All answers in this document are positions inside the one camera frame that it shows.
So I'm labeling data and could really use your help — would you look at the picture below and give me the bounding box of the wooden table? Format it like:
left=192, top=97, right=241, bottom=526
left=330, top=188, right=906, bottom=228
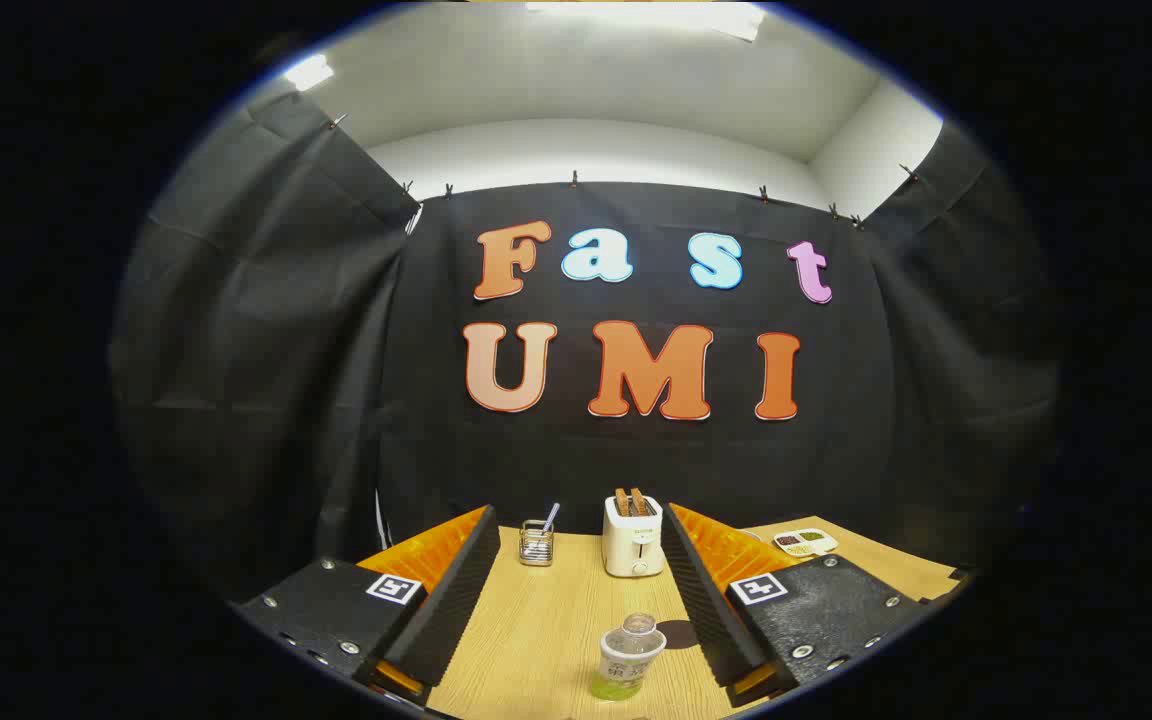
left=356, top=515, right=962, bottom=720

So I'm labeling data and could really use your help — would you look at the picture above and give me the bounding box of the white label juice bottle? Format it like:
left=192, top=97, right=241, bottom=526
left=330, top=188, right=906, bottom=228
left=591, top=613, right=668, bottom=701

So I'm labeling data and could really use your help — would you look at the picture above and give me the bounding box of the metal wire utensil holder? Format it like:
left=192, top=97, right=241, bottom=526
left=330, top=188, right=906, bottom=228
left=519, top=520, right=555, bottom=567

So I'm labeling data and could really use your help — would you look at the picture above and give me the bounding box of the white divided condiment dish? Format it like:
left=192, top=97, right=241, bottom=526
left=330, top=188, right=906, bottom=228
left=772, top=528, right=839, bottom=558

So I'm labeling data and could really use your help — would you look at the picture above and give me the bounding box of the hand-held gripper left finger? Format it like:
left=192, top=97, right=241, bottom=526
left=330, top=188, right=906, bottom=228
left=231, top=505, right=502, bottom=706

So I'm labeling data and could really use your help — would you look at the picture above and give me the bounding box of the white toaster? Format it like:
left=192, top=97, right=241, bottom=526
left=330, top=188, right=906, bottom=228
left=603, top=493, right=664, bottom=578

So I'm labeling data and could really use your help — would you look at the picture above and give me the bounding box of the small ceiling light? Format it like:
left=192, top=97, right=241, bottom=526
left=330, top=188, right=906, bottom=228
left=284, top=55, right=334, bottom=92

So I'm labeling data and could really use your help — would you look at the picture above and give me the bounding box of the long ceiling light panel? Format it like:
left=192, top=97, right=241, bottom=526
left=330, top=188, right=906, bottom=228
left=526, top=0, right=767, bottom=42

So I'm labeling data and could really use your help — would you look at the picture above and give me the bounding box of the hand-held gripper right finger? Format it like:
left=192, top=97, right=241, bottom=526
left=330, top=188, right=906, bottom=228
left=660, top=502, right=972, bottom=709

